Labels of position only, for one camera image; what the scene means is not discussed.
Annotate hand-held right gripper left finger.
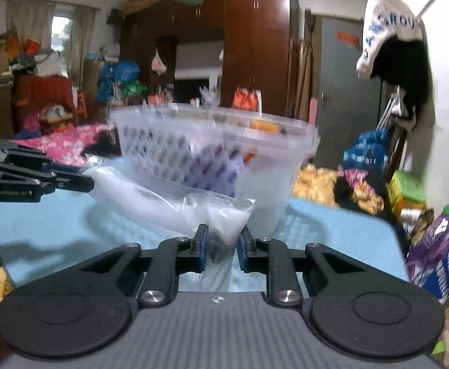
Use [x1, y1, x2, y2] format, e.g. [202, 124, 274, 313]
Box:
[73, 224, 210, 310]

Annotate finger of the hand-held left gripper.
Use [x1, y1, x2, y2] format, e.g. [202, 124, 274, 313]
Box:
[0, 139, 85, 176]
[0, 162, 95, 195]

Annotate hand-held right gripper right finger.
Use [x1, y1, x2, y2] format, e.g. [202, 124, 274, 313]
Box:
[237, 226, 372, 309]

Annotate large clear plastic bag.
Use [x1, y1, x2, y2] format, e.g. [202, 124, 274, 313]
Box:
[82, 156, 256, 293]

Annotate purple tissue pack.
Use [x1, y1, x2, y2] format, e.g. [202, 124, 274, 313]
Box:
[182, 138, 249, 197]

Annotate white plastic basket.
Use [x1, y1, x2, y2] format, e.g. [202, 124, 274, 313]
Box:
[109, 103, 321, 237]

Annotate pink floral blanket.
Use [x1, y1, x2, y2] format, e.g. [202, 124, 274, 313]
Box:
[15, 123, 122, 163]

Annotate black clothes pile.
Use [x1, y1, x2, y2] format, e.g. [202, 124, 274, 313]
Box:
[84, 127, 122, 159]

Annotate red cloth covered chair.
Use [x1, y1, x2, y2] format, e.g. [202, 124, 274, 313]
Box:
[12, 74, 78, 124]

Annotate yellow patterned cloth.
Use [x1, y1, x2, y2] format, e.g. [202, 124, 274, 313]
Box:
[293, 163, 339, 207]

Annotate blue plastic bags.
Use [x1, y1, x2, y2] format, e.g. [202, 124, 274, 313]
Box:
[96, 61, 149, 105]

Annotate colourful clothes pile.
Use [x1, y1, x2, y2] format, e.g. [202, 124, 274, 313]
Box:
[334, 167, 387, 216]

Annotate beige curtain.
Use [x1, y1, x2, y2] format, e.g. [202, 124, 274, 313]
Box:
[2, 0, 97, 86]

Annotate small white plastic bag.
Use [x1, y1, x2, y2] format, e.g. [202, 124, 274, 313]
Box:
[151, 50, 169, 76]

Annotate black television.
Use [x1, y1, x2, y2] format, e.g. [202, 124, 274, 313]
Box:
[174, 79, 210, 104]

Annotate orange and white plastic bag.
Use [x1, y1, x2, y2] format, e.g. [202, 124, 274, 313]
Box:
[232, 86, 262, 110]

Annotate blue patterned cloth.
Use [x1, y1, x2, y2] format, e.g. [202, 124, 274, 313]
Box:
[342, 129, 389, 170]

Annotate green cardboard box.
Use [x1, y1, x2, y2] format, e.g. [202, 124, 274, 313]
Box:
[387, 170, 427, 210]

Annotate purple plastic bag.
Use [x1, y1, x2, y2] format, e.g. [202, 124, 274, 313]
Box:
[406, 203, 449, 290]

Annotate cardboard boxes on wardrobe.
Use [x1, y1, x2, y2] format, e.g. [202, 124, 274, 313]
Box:
[122, 0, 171, 16]

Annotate grey door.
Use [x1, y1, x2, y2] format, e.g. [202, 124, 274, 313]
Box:
[312, 15, 381, 155]

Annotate wooden planks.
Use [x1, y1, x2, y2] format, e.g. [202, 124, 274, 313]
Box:
[286, 8, 318, 122]

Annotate brown wooden wardrobe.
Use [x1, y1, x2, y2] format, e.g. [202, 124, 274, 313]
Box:
[119, 0, 300, 118]

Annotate black hanging garment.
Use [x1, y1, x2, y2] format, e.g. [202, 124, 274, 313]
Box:
[371, 36, 430, 130]

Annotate white hoodie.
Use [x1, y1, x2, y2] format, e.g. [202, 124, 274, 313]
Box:
[356, 0, 427, 78]

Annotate metal crutch frame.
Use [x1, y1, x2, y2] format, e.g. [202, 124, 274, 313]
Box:
[376, 86, 407, 132]

